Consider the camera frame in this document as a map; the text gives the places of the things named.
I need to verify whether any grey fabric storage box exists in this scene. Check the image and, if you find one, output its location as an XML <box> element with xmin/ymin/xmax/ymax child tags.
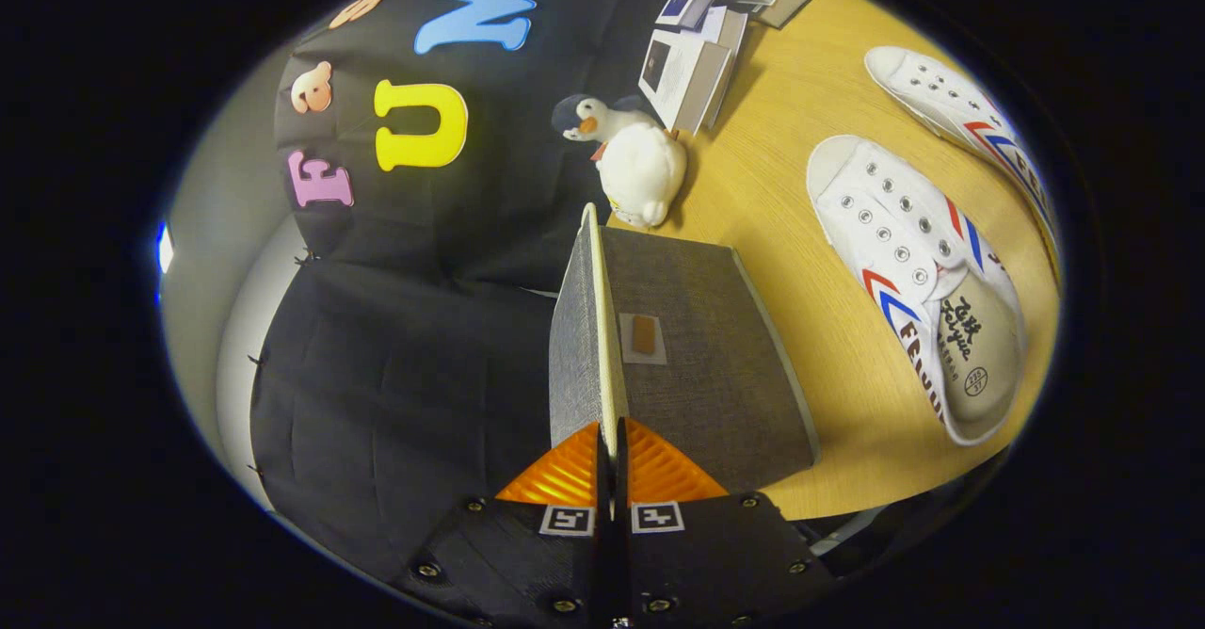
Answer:
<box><xmin>549</xmin><ymin>202</ymin><xmax>820</xmax><ymax>493</ymax></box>

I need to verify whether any penguin plush toy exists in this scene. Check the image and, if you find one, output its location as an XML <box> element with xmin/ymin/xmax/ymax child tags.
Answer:
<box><xmin>552</xmin><ymin>94</ymin><xmax>665</xmax><ymax>154</ymax></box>

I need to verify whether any dark grey book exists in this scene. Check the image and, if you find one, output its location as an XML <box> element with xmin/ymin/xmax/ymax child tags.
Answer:
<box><xmin>758</xmin><ymin>0</ymin><xmax>820</xmax><ymax>29</ymax></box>

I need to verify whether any white canvas shoe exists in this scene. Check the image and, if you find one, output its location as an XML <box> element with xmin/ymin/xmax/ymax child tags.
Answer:
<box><xmin>864</xmin><ymin>45</ymin><xmax>1060</xmax><ymax>272</ymax></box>
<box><xmin>807</xmin><ymin>135</ymin><xmax>1027</xmax><ymax>447</ymax></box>

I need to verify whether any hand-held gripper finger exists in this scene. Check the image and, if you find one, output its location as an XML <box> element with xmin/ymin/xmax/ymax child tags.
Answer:
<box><xmin>614</xmin><ymin>417</ymin><xmax>839</xmax><ymax>629</ymax></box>
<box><xmin>391</xmin><ymin>422</ymin><xmax>615</xmax><ymax>629</ymax></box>

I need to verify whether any large white book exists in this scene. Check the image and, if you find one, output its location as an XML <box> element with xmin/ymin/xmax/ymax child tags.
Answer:
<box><xmin>638</xmin><ymin>28</ymin><xmax>735</xmax><ymax>136</ymax></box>

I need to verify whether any thin white book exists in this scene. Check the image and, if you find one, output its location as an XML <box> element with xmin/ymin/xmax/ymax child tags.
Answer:
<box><xmin>701</xmin><ymin>6</ymin><xmax>749</xmax><ymax>56</ymax></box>

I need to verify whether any round white plush toy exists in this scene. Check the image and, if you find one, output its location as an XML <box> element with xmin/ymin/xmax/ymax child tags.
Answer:
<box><xmin>598</xmin><ymin>125</ymin><xmax>688</xmax><ymax>230</ymax></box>

